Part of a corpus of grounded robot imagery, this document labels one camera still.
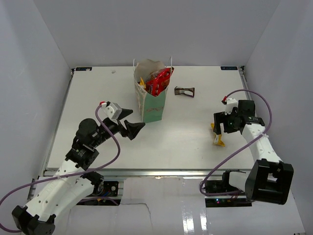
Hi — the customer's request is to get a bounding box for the yellow bar wrapper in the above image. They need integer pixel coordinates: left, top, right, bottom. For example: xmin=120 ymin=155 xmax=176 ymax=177
xmin=213 ymin=132 xmax=225 ymax=147
xmin=139 ymin=77 xmax=146 ymax=89

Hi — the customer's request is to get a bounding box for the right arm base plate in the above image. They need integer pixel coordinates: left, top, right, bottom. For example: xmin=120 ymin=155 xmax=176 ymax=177
xmin=204 ymin=180 xmax=252 ymax=208

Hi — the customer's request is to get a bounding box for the aluminium front rail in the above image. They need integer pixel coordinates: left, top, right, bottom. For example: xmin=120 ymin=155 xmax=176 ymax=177
xmin=43 ymin=168 xmax=279 ymax=178

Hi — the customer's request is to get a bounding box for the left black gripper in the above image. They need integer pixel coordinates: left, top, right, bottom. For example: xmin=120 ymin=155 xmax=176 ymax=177
xmin=91 ymin=108 xmax=145 ymax=147

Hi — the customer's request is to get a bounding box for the red cookie snack bag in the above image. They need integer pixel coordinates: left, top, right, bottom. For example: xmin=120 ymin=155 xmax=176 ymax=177
xmin=145 ymin=67 xmax=174 ymax=96

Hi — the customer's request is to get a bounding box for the blue label left corner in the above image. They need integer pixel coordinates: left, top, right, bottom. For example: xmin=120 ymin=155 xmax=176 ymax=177
xmin=75 ymin=67 xmax=92 ymax=71

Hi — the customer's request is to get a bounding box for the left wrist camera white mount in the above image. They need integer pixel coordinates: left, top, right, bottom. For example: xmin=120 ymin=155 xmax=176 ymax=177
xmin=100 ymin=101 xmax=122 ymax=121

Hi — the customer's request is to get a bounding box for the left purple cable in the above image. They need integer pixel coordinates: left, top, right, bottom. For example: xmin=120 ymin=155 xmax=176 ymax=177
xmin=0 ymin=102 xmax=121 ymax=233

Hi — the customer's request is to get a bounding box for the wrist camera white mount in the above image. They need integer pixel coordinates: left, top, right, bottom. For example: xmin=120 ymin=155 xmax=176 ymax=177
xmin=100 ymin=101 xmax=122 ymax=121
xmin=222 ymin=96 xmax=238 ymax=115

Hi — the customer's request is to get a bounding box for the brown bar wrapper far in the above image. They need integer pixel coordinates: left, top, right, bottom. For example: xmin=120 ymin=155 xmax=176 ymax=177
xmin=174 ymin=86 xmax=195 ymax=98

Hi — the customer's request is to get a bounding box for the blue label right corner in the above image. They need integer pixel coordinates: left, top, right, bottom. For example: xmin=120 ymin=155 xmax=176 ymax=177
xmin=221 ymin=66 xmax=238 ymax=71

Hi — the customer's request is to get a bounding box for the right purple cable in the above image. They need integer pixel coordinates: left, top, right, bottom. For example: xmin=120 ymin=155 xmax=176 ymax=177
xmin=200 ymin=89 xmax=272 ymax=196

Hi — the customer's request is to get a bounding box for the blue label corner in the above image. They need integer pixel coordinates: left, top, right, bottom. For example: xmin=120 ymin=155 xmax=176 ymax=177
xmin=221 ymin=66 xmax=238 ymax=71
xmin=75 ymin=67 xmax=92 ymax=71

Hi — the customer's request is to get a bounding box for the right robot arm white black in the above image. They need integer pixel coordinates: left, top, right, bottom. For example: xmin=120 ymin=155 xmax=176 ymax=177
xmin=212 ymin=98 xmax=294 ymax=205

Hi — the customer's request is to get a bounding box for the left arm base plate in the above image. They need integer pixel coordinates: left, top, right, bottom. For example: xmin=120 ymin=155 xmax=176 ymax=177
xmin=91 ymin=181 xmax=119 ymax=202

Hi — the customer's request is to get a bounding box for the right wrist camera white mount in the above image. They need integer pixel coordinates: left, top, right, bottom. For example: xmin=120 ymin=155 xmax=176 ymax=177
xmin=222 ymin=96 xmax=238 ymax=115

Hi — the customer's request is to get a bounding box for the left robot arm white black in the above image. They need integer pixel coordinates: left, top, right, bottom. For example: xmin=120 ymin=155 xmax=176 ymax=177
xmin=12 ymin=102 xmax=145 ymax=235

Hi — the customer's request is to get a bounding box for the purple cable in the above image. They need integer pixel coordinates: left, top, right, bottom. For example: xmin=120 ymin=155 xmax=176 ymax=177
xmin=200 ymin=89 xmax=272 ymax=196
xmin=0 ymin=102 xmax=121 ymax=233

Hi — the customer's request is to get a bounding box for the green white paper bag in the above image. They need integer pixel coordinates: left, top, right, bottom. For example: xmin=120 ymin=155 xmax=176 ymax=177
xmin=134 ymin=59 xmax=173 ymax=123

